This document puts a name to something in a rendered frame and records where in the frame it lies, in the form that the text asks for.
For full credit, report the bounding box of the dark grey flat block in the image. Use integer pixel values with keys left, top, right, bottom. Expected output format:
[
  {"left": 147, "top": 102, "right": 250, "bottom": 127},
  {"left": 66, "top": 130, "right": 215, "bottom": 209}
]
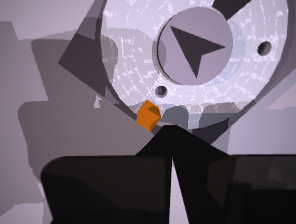
[{"left": 58, "top": 0, "right": 296, "bottom": 145}]

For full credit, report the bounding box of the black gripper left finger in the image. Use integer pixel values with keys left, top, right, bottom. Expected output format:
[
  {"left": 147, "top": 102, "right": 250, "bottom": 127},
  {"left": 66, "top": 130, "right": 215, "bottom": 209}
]
[{"left": 40, "top": 125, "right": 173, "bottom": 224}]

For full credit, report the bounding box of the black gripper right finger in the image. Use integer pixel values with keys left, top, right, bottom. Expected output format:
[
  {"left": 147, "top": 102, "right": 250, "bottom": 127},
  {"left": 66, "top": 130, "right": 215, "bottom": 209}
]
[{"left": 171, "top": 125, "right": 296, "bottom": 224}]

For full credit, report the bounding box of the grey round boss with black arrow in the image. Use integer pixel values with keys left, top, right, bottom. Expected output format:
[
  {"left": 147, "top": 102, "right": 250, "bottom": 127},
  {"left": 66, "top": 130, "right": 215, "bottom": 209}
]
[{"left": 158, "top": 6, "right": 233, "bottom": 86}]

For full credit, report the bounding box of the white round flange plate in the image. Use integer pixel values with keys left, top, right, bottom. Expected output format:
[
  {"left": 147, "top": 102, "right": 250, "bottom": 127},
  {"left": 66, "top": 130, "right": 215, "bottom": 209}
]
[{"left": 100, "top": 0, "right": 288, "bottom": 131}]

